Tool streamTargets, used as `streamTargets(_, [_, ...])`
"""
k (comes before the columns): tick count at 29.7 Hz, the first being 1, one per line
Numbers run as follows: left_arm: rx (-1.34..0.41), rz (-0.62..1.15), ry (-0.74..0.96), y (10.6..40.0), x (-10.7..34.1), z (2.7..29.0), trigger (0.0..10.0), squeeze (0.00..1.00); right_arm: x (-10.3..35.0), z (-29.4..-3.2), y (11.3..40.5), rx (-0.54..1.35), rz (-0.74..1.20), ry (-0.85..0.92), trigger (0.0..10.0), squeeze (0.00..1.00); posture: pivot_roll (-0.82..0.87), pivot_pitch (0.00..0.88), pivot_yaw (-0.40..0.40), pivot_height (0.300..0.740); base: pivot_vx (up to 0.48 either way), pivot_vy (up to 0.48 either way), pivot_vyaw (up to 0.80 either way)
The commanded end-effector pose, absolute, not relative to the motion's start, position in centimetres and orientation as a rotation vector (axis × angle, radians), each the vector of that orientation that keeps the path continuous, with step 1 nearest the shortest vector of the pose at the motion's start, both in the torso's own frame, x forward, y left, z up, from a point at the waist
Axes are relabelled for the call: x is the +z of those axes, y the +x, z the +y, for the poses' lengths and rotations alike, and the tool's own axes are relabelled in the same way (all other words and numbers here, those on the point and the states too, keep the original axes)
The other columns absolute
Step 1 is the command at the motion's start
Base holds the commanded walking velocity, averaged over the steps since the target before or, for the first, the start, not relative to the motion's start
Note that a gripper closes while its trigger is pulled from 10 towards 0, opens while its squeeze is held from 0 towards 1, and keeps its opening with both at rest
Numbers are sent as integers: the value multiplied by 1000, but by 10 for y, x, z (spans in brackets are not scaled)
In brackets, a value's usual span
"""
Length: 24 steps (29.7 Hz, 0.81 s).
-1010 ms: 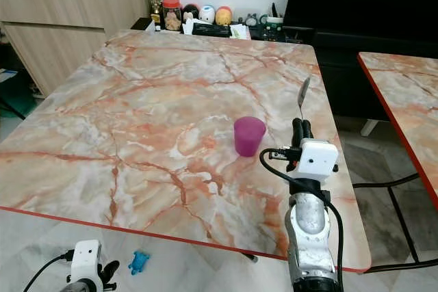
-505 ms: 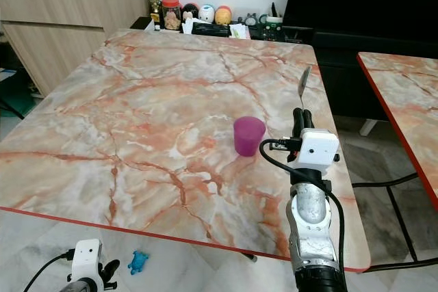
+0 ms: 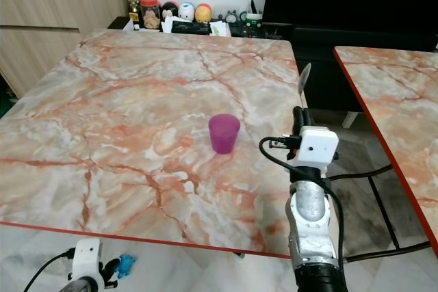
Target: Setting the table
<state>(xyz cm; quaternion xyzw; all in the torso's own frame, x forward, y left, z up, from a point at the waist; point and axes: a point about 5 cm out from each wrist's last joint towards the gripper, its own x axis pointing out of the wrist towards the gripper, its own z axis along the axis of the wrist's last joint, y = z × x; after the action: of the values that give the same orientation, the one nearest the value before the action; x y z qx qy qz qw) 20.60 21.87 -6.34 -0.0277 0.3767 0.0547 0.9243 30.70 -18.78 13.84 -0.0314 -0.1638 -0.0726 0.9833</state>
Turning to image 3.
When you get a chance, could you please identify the small blue object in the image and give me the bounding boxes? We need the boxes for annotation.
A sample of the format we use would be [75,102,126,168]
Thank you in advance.
[117,254,137,278]

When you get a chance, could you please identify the metal spoon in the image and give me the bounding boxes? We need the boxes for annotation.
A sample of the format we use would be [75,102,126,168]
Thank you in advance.
[297,62,313,109]

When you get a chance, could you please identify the purple plastic cup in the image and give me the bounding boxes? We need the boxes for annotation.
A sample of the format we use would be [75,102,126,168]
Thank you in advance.
[209,114,242,155]

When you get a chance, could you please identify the dark mug with green rim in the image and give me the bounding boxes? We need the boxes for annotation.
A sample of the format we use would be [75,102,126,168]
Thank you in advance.
[245,11,263,30]

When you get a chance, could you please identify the white green packet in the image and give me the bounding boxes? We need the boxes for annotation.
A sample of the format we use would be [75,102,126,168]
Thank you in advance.
[210,21,231,37]

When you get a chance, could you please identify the orange round figurine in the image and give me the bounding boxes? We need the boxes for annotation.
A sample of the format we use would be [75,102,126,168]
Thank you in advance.
[194,3,213,24]

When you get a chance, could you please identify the white round figurine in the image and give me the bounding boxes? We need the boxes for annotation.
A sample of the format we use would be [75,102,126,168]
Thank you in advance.
[178,2,196,22]

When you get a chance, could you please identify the white paper sheets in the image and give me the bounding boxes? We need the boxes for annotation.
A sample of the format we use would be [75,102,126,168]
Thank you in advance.
[160,17,185,34]

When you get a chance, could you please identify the black round figurine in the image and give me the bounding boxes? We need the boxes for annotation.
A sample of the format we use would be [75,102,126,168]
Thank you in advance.
[161,1,179,22]

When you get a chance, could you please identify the light wooden cabinet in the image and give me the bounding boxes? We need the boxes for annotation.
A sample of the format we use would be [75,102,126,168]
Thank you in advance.
[0,0,132,98]

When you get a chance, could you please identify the red lid glass jar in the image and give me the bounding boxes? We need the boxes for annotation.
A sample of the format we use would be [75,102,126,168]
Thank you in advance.
[140,0,162,31]

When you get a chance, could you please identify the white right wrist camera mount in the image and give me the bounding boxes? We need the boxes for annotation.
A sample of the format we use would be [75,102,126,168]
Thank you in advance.
[290,125,341,171]

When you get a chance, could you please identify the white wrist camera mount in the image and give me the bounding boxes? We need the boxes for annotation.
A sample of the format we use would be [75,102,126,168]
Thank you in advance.
[69,237,105,287]
[290,125,341,171]

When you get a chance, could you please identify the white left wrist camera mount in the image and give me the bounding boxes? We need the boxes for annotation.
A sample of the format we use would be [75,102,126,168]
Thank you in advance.
[69,237,105,287]

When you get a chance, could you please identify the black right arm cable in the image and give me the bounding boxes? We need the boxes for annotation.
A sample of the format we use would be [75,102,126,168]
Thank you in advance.
[259,135,347,265]

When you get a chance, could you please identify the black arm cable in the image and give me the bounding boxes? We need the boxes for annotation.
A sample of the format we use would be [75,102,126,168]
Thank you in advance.
[22,250,76,292]
[259,135,347,265]

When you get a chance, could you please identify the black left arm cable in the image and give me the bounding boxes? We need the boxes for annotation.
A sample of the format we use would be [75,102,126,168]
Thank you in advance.
[22,250,76,292]

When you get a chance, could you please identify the black metal table frame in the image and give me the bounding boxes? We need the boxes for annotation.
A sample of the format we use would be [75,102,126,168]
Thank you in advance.
[323,161,433,263]

